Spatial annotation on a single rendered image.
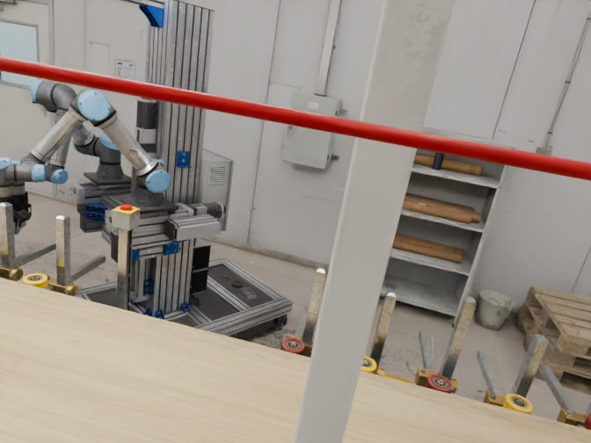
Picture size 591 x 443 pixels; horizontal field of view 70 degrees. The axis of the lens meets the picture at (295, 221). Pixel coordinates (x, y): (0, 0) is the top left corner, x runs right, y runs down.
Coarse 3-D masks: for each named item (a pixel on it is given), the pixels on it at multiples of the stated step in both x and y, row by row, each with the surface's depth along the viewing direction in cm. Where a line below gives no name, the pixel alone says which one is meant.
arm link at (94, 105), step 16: (80, 96) 174; (96, 96) 173; (96, 112) 175; (112, 112) 180; (112, 128) 182; (128, 144) 188; (128, 160) 193; (144, 160) 194; (144, 176) 195; (160, 176) 197; (160, 192) 201
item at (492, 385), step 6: (480, 354) 175; (480, 360) 172; (486, 360) 171; (480, 366) 171; (486, 366) 167; (486, 372) 164; (492, 372) 164; (486, 378) 162; (492, 378) 160; (486, 384) 161; (492, 384) 157; (498, 384) 157; (492, 390) 154; (498, 390) 154
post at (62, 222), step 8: (64, 216) 160; (56, 224) 160; (64, 224) 159; (56, 232) 161; (64, 232) 160; (56, 240) 162; (64, 240) 161; (56, 248) 163; (64, 248) 162; (56, 256) 164; (64, 256) 163; (56, 264) 165; (64, 264) 164; (64, 272) 165; (64, 280) 166
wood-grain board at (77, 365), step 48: (0, 288) 149; (0, 336) 126; (48, 336) 130; (96, 336) 133; (144, 336) 137; (192, 336) 141; (0, 384) 109; (48, 384) 112; (96, 384) 114; (144, 384) 117; (192, 384) 120; (240, 384) 123; (288, 384) 127; (384, 384) 134; (0, 432) 96; (48, 432) 98; (96, 432) 100; (144, 432) 102; (192, 432) 105; (240, 432) 107; (288, 432) 110; (384, 432) 115; (432, 432) 118; (480, 432) 121; (528, 432) 124; (576, 432) 127
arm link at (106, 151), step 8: (104, 136) 244; (96, 144) 241; (104, 144) 239; (112, 144) 240; (96, 152) 242; (104, 152) 241; (112, 152) 242; (120, 152) 247; (104, 160) 242; (112, 160) 243; (120, 160) 249
